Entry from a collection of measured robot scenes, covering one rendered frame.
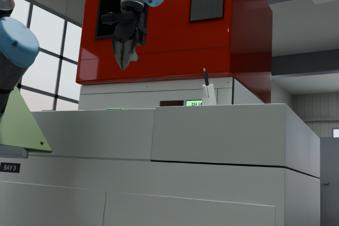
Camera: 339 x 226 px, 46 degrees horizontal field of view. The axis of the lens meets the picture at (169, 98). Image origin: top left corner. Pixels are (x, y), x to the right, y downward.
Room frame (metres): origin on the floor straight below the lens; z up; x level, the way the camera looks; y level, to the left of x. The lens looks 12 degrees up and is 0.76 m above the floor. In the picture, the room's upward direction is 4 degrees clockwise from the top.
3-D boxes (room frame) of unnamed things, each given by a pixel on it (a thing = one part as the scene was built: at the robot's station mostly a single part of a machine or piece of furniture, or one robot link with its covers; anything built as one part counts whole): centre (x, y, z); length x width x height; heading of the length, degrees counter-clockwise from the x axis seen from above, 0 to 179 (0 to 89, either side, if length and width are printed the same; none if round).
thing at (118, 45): (1.21, 0.15, 1.14); 0.06 x 0.03 x 0.09; 152
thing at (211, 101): (1.32, -0.13, 1.03); 0.06 x 0.04 x 0.13; 152
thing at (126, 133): (1.24, 0.26, 0.89); 0.55 x 0.09 x 0.14; 62
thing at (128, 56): (1.19, 0.13, 1.14); 0.06 x 0.03 x 0.09; 152
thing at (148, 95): (1.82, 0.10, 1.02); 0.81 x 0.03 x 0.40; 62
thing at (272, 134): (1.27, -0.26, 0.89); 0.62 x 0.35 x 0.14; 152
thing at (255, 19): (2.10, -0.05, 1.52); 0.81 x 0.75 x 0.60; 62
